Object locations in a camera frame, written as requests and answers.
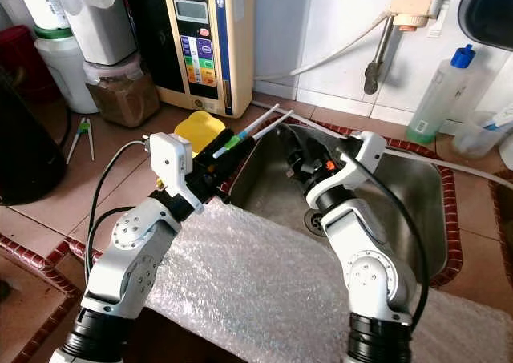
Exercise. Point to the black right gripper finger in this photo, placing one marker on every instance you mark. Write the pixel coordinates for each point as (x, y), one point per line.
(288, 144)
(308, 145)

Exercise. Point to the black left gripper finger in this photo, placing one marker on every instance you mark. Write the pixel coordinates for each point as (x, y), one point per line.
(245, 166)
(235, 148)

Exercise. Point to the white stick green band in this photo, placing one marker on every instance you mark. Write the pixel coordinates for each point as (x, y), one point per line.
(279, 120)

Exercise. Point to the white stick blue band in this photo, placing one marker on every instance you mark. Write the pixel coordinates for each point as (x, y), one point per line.
(264, 117)

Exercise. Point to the yellow plastic cup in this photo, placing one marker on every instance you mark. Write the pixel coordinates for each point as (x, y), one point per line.
(200, 129)

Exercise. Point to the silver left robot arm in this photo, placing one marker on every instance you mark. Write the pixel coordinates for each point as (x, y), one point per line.
(128, 259)

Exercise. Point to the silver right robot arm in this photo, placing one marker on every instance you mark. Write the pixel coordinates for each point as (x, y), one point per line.
(369, 275)

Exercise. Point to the steel sink drain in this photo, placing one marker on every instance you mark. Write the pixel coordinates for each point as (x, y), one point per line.
(313, 220)

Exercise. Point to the beige water ionizer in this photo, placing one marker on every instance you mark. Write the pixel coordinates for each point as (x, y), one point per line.
(216, 58)

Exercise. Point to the stainless steel sink basin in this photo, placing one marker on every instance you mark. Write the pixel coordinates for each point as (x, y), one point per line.
(409, 203)

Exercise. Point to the jar of brown powder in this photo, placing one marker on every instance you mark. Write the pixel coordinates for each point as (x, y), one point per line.
(124, 102)

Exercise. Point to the metal faucet pipe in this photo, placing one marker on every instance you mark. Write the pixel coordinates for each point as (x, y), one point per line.
(381, 54)

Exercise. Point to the clear bubble wrap sheet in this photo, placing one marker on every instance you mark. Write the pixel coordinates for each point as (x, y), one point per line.
(272, 299)

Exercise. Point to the clear bottle blue cap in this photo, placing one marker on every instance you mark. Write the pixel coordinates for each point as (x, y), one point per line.
(437, 98)

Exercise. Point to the green and white training chopsticks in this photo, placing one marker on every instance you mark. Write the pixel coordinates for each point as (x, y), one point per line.
(82, 127)

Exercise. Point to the white plastic jug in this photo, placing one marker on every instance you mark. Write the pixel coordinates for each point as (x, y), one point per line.
(68, 78)

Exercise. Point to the black kettle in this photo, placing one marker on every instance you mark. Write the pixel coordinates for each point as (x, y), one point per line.
(24, 147)

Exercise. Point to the beige faucet diverter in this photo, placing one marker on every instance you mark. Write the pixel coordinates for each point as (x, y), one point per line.
(417, 2)

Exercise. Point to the translucent plastic container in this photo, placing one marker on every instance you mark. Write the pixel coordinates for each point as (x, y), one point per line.
(100, 22)

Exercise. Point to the red plastic container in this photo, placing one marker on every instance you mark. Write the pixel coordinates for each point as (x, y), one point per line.
(18, 50)

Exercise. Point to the black rounded container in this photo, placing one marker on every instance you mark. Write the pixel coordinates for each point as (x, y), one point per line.
(489, 10)

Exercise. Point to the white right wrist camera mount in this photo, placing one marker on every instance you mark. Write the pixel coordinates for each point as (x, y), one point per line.
(357, 167)

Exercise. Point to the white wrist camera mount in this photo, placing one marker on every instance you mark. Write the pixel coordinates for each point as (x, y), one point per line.
(357, 167)
(170, 159)

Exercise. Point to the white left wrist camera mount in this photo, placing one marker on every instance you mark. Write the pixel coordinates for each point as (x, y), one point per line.
(170, 159)

